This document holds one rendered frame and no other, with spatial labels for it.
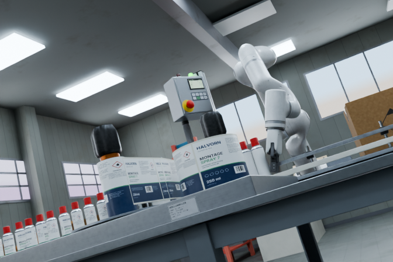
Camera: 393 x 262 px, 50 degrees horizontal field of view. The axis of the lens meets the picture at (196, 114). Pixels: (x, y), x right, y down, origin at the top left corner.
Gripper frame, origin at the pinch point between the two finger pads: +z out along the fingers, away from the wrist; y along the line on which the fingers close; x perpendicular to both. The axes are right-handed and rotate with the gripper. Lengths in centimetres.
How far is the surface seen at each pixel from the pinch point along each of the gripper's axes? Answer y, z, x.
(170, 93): -2, -33, -49
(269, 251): -541, 125, -116
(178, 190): 30.2, 9.9, -28.3
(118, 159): 62, 1, -34
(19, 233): 2, 37, -127
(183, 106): 0.7, -25.6, -41.0
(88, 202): 1, 19, -88
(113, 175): 64, 5, -35
